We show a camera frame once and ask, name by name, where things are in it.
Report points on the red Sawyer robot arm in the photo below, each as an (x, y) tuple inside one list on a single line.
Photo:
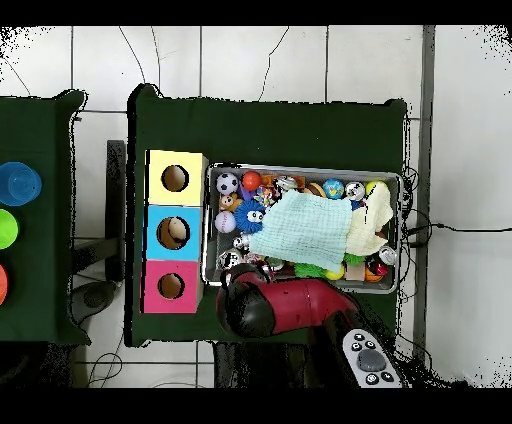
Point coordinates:
[(304, 304)]

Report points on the shallow metal mesh bin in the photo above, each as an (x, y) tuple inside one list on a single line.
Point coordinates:
[(312, 172)]

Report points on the wooden box with three holes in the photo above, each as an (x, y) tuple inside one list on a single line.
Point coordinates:
[(160, 240)]

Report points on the blue fuzzy toy with eyes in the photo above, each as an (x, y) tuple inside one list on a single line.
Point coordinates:
[(244, 218)]

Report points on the orange ball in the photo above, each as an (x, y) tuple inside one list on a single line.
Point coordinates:
[(251, 181)]

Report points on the white baseball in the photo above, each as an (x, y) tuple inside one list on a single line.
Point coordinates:
[(225, 222)]

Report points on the black and white soccer ball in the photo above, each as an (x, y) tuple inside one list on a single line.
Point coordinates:
[(227, 184)]

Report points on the light blue muslin cloth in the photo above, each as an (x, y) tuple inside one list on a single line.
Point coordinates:
[(304, 228)]

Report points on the green spiky ball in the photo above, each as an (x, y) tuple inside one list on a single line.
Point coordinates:
[(308, 271)]

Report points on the globe print ball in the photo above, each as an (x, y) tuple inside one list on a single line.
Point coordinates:
[(333, 188)]

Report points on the dark green tablecloth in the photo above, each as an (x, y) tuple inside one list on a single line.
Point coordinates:
[(280, 132), (36, 132)]

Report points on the cream muslin cloth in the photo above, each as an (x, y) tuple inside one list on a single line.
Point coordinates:
[(368, 228)]

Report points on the yellow ball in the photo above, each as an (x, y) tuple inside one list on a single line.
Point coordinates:
[(372, 186)]

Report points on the blue plastic cup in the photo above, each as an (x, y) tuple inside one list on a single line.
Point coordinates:
[(20, 184)]

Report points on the green plastic cup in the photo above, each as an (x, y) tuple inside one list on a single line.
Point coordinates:
[(7, 230)]

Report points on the orange plastic cup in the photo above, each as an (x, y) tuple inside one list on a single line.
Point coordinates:
[(3, 284)]

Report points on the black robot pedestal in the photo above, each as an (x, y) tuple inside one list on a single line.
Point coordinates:
[(260, 364)]

